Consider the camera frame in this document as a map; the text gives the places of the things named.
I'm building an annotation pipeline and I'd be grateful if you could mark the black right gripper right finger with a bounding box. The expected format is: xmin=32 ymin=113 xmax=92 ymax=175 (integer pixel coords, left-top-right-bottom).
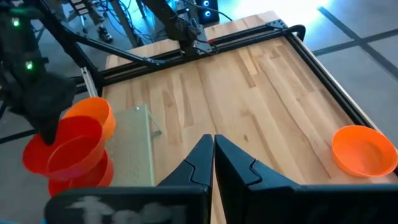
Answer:
xmin=215 ymin=134 xmax=398 ymax=224

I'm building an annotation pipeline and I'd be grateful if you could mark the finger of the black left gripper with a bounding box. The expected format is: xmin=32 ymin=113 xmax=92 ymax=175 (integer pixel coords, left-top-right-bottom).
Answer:
xmin=37 ymin=114 xmax=60 ymax=146

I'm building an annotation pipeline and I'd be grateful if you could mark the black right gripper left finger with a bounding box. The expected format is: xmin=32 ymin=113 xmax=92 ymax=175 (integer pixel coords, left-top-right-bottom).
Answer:
xmin=45 ymin=134 xmax=215 ymax=224

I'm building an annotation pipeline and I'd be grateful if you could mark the red plastic mini bowl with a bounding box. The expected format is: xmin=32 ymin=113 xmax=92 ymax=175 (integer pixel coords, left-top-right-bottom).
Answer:
xmin=22 ymin=115 xmax=106 ymax=181
xmin=48 ymin=149 xmax=115 ymax=197

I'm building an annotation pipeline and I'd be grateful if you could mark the orange plastic mini bowl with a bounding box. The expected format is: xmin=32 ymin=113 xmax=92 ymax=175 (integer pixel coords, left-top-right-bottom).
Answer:
xmin=331 ymin=124 xmax=398 ymax=178
xmin=62 ymin=96 xmax=117 ymax=141

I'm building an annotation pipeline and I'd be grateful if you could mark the green perforated metal riser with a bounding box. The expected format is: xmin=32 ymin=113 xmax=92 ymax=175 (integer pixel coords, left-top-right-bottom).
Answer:
xmin=105 ymin=104 xmax=162 ymax=187

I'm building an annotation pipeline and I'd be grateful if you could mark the person's leg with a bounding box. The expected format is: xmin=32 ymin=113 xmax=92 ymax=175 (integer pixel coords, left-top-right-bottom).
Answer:
xmin=79 ymin=0 xmax=114 ymax=44

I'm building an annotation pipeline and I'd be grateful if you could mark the black computer tower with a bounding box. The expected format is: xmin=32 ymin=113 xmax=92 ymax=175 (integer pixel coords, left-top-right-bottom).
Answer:
xmin=194 ymin=0 xmax=220 ymax=25

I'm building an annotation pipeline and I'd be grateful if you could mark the black aluminium table frame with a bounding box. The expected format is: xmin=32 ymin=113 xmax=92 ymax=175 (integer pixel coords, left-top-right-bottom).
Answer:
xmin=0 ymin=0 xmax=398 ymax=175

